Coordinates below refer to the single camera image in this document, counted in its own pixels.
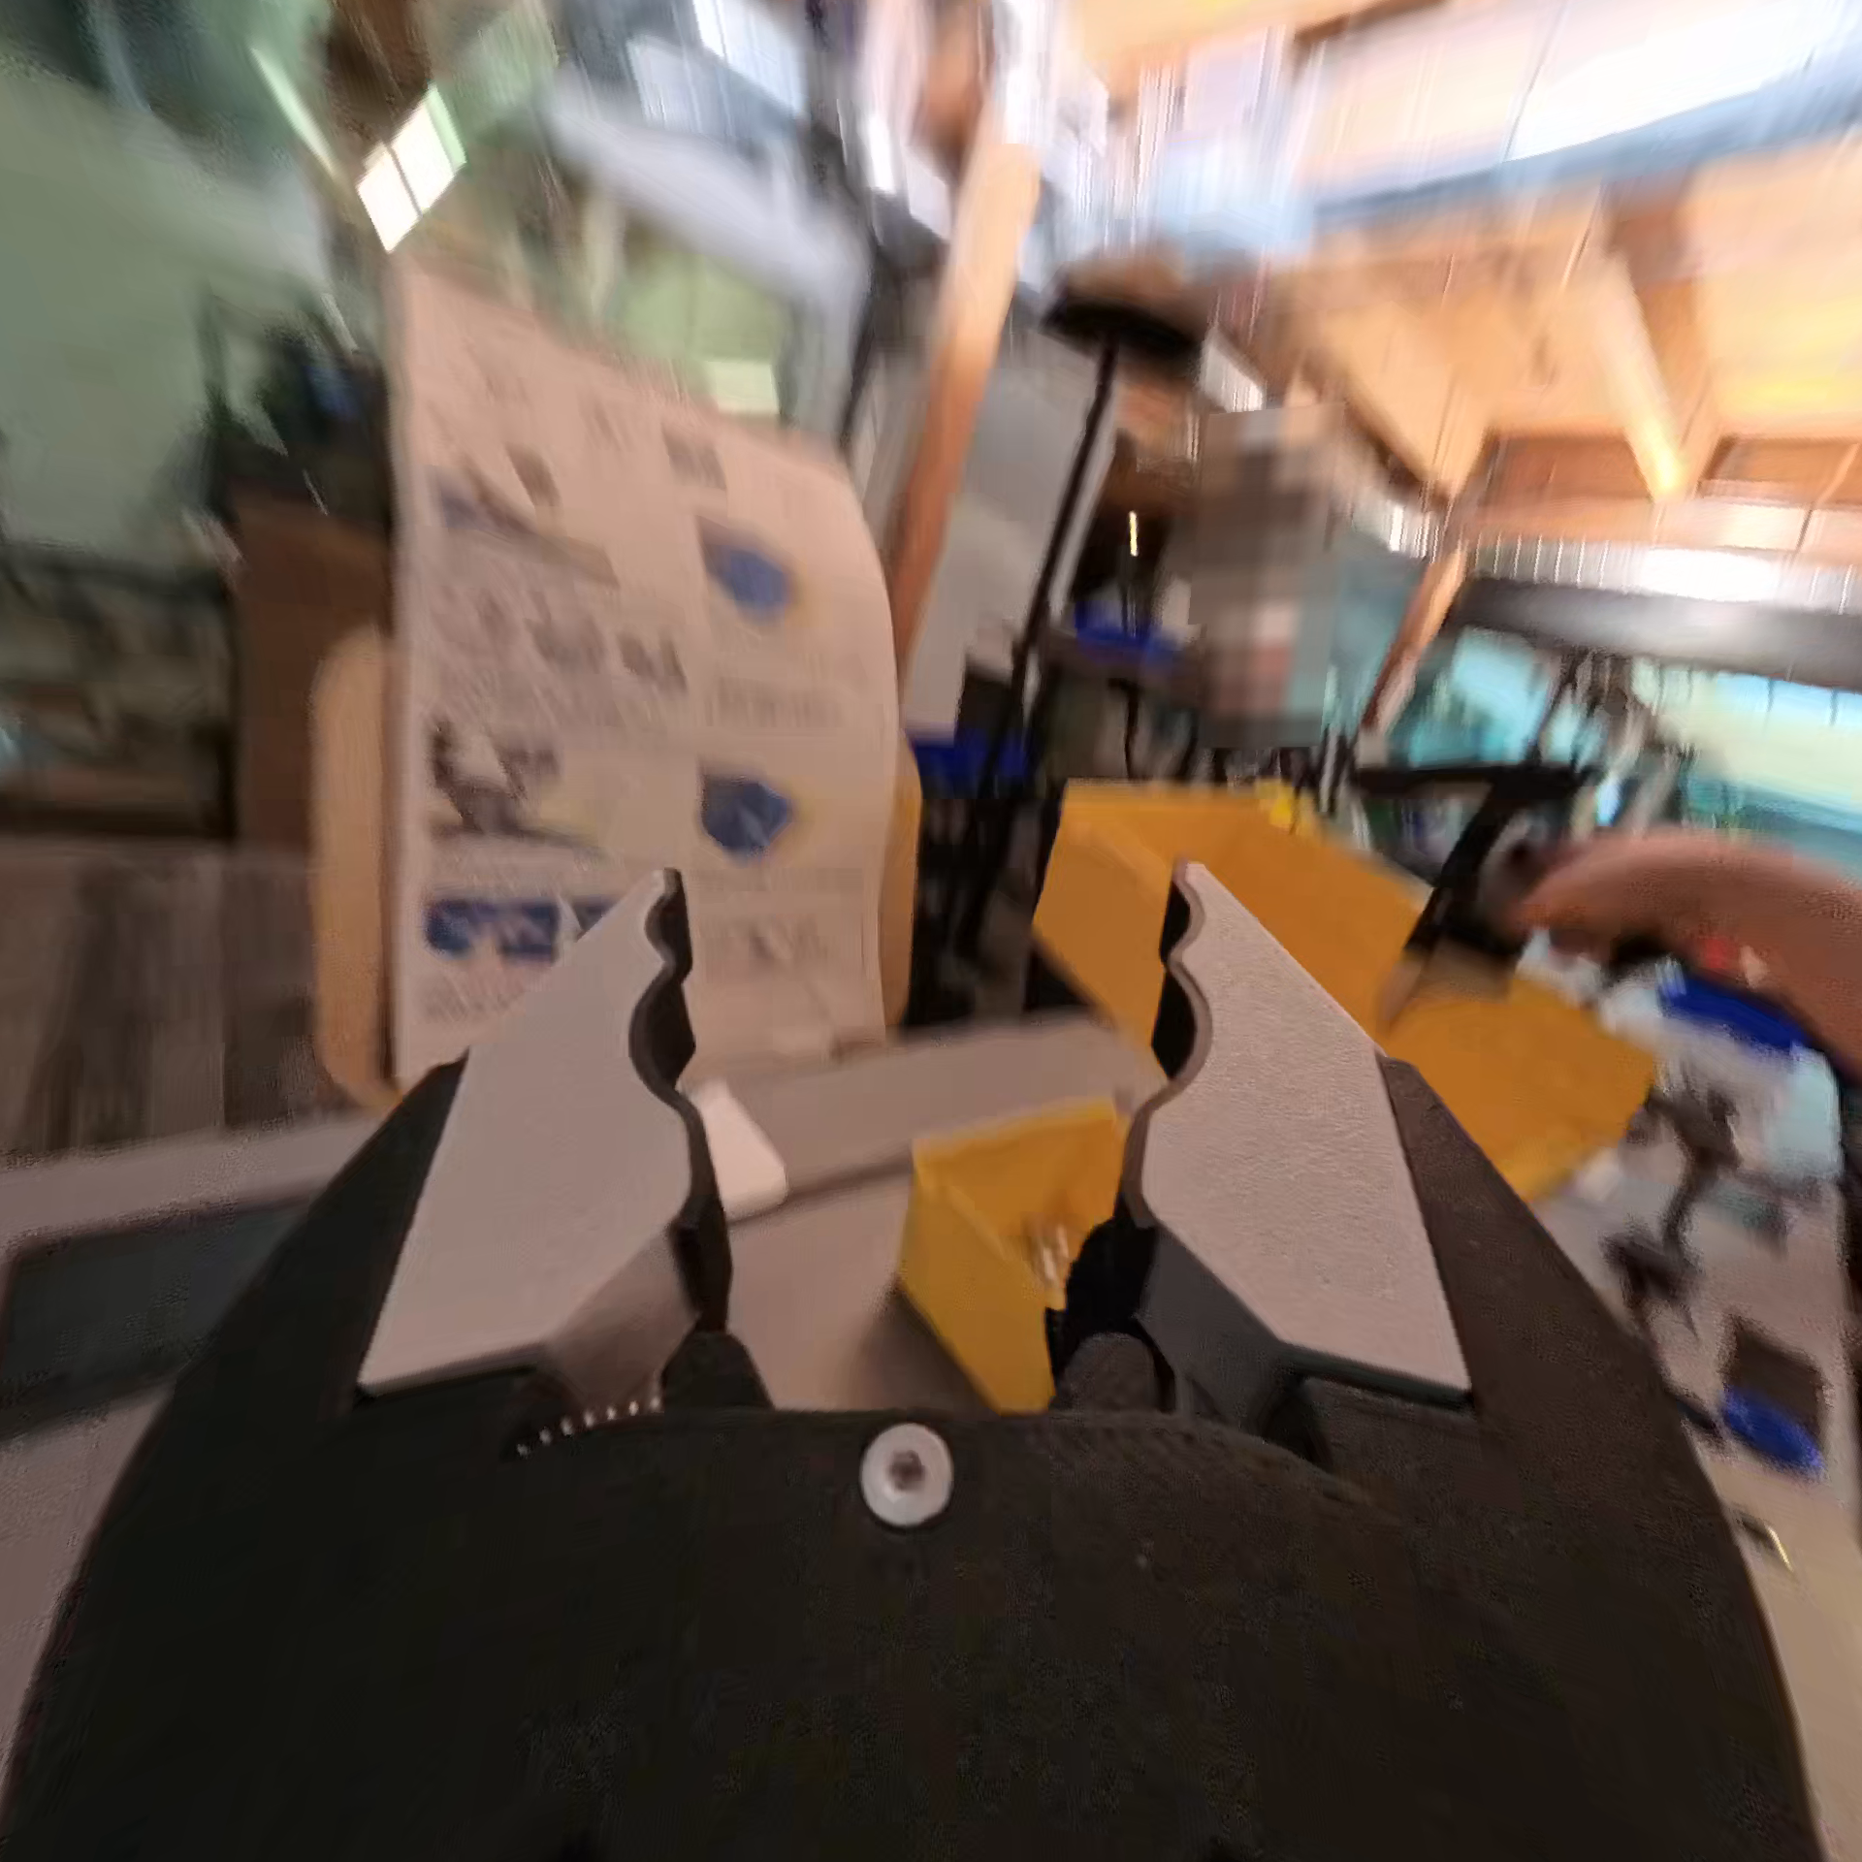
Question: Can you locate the printed instruction sheet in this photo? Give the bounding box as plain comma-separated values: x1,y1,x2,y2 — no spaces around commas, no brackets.
381,261,907,1085

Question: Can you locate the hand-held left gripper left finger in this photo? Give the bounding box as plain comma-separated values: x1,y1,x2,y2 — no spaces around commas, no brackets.
358,867,731,1401

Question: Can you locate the yellow bin with black divider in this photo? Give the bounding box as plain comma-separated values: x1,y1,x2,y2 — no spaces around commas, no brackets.
893,1095,1155,1417

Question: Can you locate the yellow undivided bin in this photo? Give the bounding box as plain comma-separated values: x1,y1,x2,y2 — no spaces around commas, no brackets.
1032,775,1662,1201

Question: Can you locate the person's right hand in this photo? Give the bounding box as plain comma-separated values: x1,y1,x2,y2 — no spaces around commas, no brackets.
1522,841,1770,990

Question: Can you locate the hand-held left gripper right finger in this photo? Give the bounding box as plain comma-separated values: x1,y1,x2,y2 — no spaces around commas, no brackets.
1067,857,1475,1410

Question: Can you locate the white metal stand base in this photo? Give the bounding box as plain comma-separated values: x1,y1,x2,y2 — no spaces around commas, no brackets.
689,1079,793,1221

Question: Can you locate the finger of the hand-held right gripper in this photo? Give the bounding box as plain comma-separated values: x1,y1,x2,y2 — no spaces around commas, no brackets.
1380,817,1529,1025

